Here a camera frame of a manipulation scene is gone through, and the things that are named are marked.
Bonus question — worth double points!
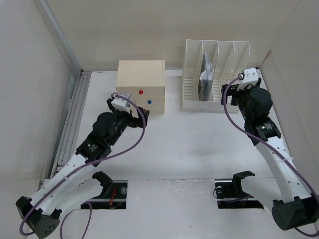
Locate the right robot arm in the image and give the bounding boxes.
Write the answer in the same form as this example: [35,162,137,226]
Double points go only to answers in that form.
[221,82,319,233]

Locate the cream wooden drawer cabinet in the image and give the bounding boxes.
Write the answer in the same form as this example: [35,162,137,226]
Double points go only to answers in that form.
[115,59,166,115]

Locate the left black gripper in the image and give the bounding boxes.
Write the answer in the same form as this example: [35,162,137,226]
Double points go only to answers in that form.
[108,100,149,146]

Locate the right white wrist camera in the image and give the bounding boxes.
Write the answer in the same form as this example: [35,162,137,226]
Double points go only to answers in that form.
[237,68,259,91]

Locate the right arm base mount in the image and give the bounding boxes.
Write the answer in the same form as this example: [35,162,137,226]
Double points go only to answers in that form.
[213,171,264,209]

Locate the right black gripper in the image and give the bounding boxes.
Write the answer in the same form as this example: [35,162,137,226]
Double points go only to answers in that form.
[220,84,260,122]

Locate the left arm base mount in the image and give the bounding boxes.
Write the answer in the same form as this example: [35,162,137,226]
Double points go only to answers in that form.
[88,171,128,210]

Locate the aluminium frame rail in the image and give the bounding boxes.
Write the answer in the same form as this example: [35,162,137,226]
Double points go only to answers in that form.
[35,0,90,173]

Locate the cream top drawer red knob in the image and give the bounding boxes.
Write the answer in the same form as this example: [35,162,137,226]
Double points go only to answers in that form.
[116,86,165,97]

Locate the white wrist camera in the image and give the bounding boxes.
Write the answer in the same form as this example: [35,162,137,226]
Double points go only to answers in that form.
[111,94,131,113]
[237,68,259,91]

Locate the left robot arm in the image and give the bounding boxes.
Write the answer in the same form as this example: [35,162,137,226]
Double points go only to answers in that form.
[15,94,150,239]

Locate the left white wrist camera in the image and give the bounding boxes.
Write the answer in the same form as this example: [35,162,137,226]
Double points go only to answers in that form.
[111,94,131,113]

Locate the white plastic file organizer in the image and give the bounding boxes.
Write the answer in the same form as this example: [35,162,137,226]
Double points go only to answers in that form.
[181,39,250,113]

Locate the drawer with blue knob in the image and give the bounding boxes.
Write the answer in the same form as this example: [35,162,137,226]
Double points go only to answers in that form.
[133,96,165,107]

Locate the grey black booklet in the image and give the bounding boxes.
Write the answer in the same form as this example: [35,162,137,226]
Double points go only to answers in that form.
[198,51,214,101]

